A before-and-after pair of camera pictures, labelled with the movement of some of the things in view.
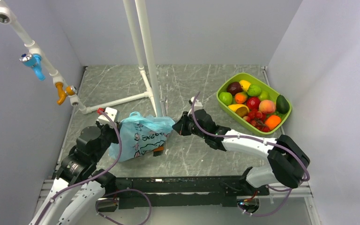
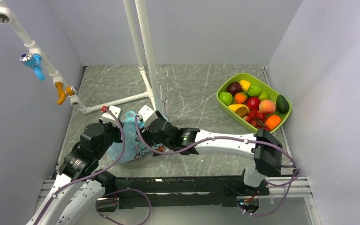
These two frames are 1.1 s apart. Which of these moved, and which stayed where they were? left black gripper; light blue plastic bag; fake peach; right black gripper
Moved: right black gripper
Stayed: left black gripper; light blue plastic bag; fake peach
